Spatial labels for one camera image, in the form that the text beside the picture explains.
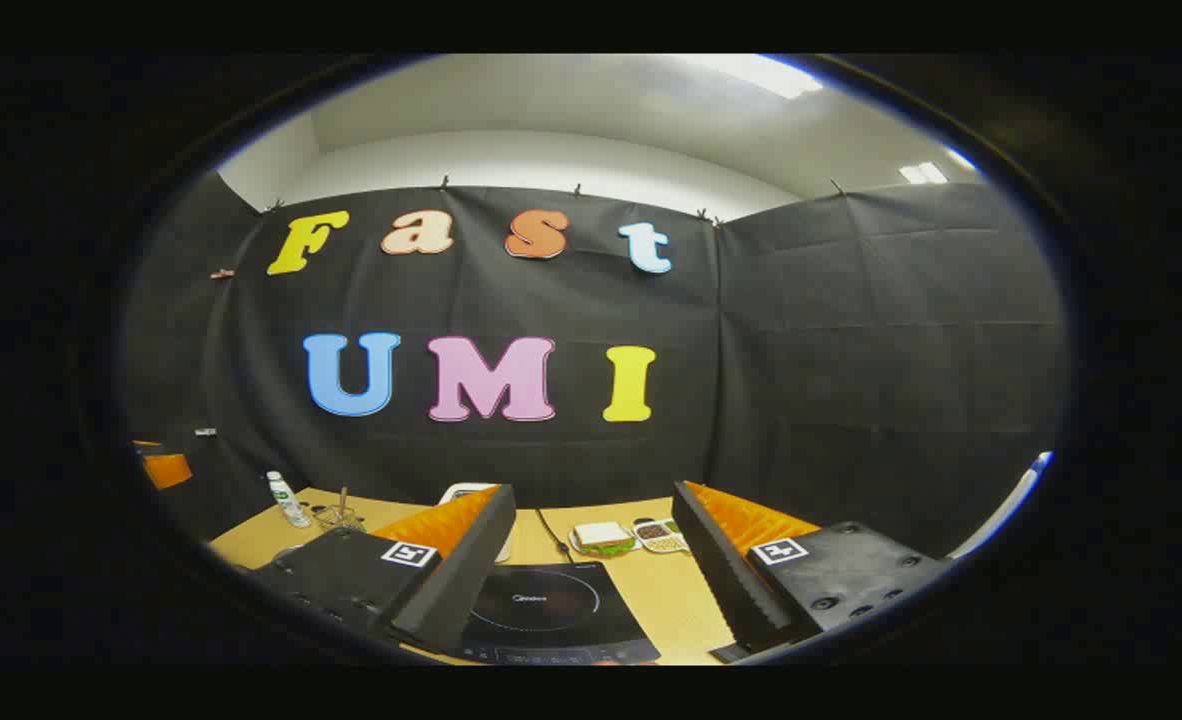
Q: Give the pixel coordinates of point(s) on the white panel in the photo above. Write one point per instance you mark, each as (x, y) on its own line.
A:
(1011, 500)

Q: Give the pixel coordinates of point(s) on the black backdrop cloth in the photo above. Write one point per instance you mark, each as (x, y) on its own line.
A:
(551, 300)

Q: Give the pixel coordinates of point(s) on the small white plate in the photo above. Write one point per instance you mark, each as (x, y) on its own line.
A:
(627, 549)

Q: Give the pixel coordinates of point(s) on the white toaster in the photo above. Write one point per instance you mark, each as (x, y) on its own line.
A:
(461, 490)

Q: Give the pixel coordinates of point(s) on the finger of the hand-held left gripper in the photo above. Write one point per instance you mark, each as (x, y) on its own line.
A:
(166, 468)

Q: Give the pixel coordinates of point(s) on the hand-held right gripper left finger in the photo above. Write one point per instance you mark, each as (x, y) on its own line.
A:
(461, 570)

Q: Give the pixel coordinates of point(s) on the white bottle with green label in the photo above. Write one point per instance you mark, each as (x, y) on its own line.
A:
(289, 502)

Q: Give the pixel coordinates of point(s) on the white divided dish of beans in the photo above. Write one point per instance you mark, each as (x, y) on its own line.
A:
(661, 536)

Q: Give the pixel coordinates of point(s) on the sandwich with lettuce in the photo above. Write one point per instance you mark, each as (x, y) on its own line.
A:
(603, 537)

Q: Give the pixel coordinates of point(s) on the black induction cooktop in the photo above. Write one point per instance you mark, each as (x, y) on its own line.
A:
(551, 600)

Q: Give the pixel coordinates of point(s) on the ceiling light panel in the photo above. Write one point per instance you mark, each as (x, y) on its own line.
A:
(923, 173)

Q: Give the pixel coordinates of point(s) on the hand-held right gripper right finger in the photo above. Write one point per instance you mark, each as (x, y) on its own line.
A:
(721, 570)

